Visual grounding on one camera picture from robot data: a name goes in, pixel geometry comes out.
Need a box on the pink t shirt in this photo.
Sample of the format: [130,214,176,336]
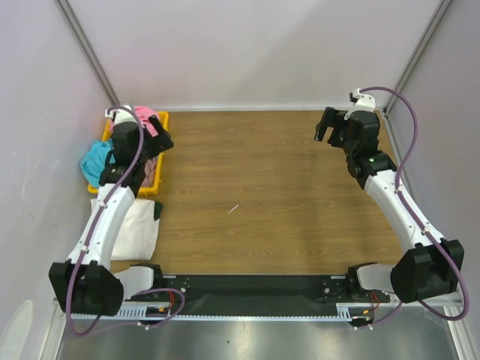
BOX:
[134,106,160,137]

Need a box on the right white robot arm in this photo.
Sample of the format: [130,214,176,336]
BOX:
[314,107,464,303]

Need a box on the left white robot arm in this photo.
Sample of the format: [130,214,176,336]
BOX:
[49,115,173,316]

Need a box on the yellow plastic bin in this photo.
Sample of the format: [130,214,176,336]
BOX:
[101,111,170,197]

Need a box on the turquoise t shirt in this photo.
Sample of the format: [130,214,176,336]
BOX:
[80,139,113,188]

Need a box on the mauve t shirt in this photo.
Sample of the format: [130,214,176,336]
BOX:
[141,156,160,188]

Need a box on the dark green folded shirt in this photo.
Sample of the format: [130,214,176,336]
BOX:
[153,201,164,221]

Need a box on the folded white t shirt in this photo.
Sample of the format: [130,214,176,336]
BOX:
[111,199,160,260]

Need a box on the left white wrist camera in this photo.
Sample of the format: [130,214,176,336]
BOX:
[105,105,137,128]

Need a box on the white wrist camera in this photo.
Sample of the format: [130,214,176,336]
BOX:
[105,105,137,128]
[344,88,376,120]

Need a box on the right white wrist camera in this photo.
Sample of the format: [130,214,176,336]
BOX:
[344,88,376,120]

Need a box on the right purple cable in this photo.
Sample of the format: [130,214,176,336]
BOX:
[352,85,472,331]

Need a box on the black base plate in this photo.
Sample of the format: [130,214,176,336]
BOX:
[123,273,393,317]

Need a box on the grey slotted cable duct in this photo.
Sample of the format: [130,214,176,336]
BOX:
[69,301,376,322]

